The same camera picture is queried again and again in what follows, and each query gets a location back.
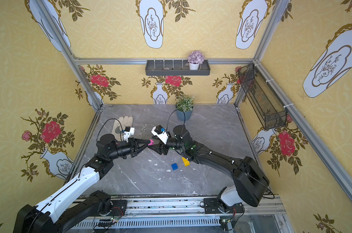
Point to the purple flower white pot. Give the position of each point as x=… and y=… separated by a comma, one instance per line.
x=195, y=59

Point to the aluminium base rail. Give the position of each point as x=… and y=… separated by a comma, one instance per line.
x=182, y=212

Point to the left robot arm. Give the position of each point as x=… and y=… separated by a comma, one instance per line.
x=55, y=214

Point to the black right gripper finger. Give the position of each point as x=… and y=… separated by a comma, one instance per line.
x=152, y=150
x=154, y=145

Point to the beige work glove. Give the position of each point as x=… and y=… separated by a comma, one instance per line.
x=119, y=126

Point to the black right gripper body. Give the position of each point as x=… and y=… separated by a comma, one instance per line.
x=167, y=145

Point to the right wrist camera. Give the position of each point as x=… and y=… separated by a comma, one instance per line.
x=161, y=133

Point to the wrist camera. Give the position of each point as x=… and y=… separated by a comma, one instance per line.
x=128, y=132
x=161, y=133

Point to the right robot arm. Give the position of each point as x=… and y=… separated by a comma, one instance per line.
x=249, y=179

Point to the black wire mesh basket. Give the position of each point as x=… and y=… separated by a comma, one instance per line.
x=266, y=104

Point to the blue lego brick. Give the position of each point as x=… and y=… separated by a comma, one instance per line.
x=174, y=166

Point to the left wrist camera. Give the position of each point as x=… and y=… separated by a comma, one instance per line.
x=128, y=132

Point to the grey wall shelf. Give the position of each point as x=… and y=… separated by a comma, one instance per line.
x=175, y=67

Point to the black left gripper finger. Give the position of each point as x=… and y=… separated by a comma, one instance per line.
x=142, y=141
x=139, y=149

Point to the blue pot green plant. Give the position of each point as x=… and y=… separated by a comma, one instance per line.
x=184, y=107

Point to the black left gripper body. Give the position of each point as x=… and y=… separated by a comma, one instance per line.
x=132, y=147

